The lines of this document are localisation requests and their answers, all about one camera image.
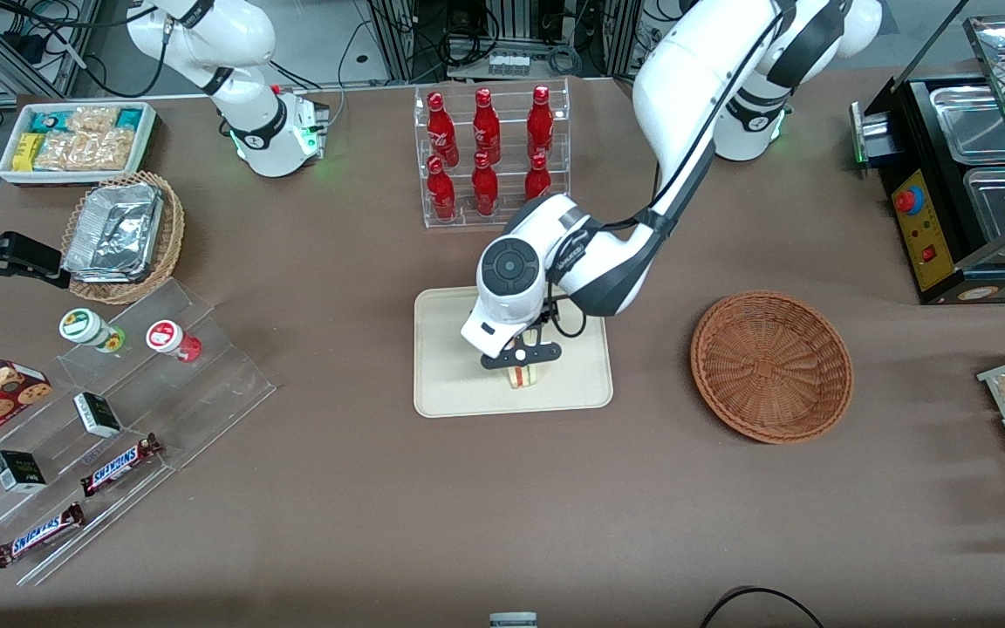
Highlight cream plastic tray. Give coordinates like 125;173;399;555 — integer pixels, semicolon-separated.
414;279;614;419

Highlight light oval wicker basket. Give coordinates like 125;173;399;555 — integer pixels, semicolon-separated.
61;171;186;305

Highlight brown round wicker basket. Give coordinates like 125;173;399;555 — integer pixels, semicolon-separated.
690;290;854;445

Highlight white rectangular snack bin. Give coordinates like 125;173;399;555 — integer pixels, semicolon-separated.
0;101;158;188

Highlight green label white-lid jar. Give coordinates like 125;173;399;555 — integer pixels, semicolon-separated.
58;308;126;354

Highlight stacked aluminium foil containers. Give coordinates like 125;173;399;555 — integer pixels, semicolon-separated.
63;182;165;284

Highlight yellow snack packet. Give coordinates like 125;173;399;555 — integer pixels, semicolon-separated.
12;133;45;173

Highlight clear bag of crackers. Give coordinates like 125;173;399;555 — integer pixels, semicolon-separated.
66;106;120;134
82;129;137;172
33;133;86;172

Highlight clear acrylic bottle rack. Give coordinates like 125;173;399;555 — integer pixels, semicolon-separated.
414;77;571;229

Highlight red cola bottle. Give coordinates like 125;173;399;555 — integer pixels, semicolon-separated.
473;87;502;163
427;155;457;221
427;91;460;167
524;153;552;203
527;85;555;158
471;152;500;217

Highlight red label white-lid jar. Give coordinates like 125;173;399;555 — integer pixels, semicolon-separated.
146;320;202;363

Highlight small black carton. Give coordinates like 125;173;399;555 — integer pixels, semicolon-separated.
73;392;123;439
0;450;48;495

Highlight clear acrylic stepped stand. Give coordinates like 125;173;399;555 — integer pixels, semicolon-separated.
0;277;277;587

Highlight snickers chocolate bar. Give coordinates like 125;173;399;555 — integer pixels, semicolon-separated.
80;433;163;498
0;502;85;569

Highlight black food warmer cabinet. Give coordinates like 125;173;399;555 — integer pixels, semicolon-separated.
850;13;1005;306

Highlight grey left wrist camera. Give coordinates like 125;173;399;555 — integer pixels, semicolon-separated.
480;342;564;372

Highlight black cable loop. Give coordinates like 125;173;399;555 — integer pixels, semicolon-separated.
699;586;826;628

